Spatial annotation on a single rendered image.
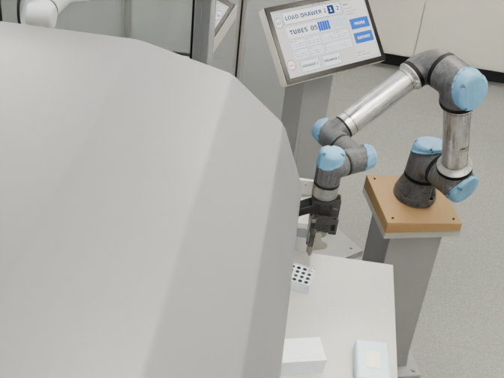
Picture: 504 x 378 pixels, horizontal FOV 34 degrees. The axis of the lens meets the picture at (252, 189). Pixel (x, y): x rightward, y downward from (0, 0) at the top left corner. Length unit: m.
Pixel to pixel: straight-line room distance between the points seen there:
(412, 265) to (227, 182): 1.81
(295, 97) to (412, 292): 0.97
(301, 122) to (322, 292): 1.15
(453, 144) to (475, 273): 1.47
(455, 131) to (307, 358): 0.85
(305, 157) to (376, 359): 1.53
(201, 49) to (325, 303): 0.95
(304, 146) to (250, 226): 2.34
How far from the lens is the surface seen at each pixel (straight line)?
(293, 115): 3.55
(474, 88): 2.50
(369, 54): 3.49
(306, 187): 2.81
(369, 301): 2.57
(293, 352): 2.30
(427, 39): 5.59
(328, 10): 3.42
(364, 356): 2.34
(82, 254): 1.09
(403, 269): 3.07
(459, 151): 2.68
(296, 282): 2.53
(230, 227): 1.26
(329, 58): 3.36
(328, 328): 2.46
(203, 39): 1.93
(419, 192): 2.91
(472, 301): 3.88
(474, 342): 3.68
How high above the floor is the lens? 2.46
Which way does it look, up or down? 35 degrees down
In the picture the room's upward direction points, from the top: 6 degrees clockwise
